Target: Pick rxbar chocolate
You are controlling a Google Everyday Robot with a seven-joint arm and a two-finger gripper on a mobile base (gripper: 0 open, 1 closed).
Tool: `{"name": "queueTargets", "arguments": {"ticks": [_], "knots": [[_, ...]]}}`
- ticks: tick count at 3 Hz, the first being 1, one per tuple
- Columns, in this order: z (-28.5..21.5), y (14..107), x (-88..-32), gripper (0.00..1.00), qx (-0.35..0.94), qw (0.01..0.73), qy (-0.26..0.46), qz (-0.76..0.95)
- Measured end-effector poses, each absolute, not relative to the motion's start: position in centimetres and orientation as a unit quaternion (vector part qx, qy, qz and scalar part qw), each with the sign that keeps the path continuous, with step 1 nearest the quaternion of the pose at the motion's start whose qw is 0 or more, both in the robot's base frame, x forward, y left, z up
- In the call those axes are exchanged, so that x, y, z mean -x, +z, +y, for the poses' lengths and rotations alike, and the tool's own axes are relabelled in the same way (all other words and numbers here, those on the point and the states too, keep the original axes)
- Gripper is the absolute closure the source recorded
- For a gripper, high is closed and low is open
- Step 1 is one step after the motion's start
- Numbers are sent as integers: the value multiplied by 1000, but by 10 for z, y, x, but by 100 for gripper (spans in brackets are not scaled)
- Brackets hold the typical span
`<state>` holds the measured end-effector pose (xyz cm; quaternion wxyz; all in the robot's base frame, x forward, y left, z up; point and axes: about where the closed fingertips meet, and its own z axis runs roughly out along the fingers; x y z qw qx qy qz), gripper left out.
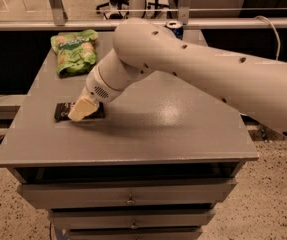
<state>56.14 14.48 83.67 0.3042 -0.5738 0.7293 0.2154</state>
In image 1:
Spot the top grey drawer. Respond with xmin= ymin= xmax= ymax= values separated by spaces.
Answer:
xmin=17 ymin=178 xmax=237 ymax=209

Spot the middle grey drawer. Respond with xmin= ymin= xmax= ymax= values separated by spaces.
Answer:
xmin=49 ymin=208 xmax=215 ymax=230

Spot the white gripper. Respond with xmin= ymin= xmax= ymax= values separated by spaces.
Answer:
xmin=68 ymin=63 xmax=125 ymax=122

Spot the green snack bag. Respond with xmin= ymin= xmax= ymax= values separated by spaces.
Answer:
xmin=50 ymin=30 xmax=98 ymax=78

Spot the blue soda can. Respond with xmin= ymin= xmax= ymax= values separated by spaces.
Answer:
xmin=165 ymin=21 xmax=184 ymax=40

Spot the black office chair base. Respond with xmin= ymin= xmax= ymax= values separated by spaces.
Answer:
xmin=104 ymin=0 xmax=123 ymax=20

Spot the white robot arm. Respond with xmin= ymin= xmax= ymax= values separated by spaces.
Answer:
xmin=68 ymin=18 xmax=287 ymax=137

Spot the metal railing frame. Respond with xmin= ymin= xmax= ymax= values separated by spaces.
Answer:
xmin=0 ymin=0 xmax=287 ymax=31

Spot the bottom grey drawer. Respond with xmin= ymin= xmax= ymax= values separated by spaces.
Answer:
xmin=67 ymin=228 xmax=202 ymax=240

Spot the grey drawer cabinet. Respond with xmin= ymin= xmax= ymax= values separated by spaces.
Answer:
xmin=0 ymin=29 xmax=259 ymax=240

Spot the black rxbar chocolate wrapper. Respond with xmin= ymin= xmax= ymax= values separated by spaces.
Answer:
xmin=54 ymin=102 xmax=105 ymax=122

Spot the white cable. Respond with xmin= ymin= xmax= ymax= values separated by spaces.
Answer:
xmin=254 ymin=15 xmax=281 ymax=62

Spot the grey drawer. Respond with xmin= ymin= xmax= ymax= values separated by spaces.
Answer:
xmin=17 ymin=178 xmax=237 ymax=209
xmin=49 ymin=208 xmax=215 ymax=230
xmin=67 ymin=228 xmax=202 ymax=240

